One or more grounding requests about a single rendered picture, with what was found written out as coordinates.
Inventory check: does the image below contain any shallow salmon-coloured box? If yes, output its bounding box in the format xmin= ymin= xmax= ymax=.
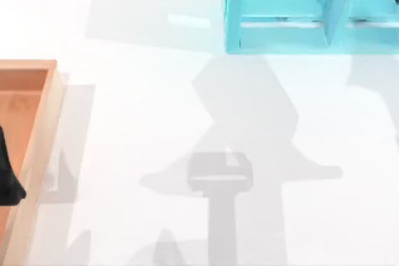
xmin=0 ymin=59 xmax=67 ymax=266

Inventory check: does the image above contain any light blue rack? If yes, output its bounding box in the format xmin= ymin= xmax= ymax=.
xmin=223 ymin=0 xmax=399 ymax=55

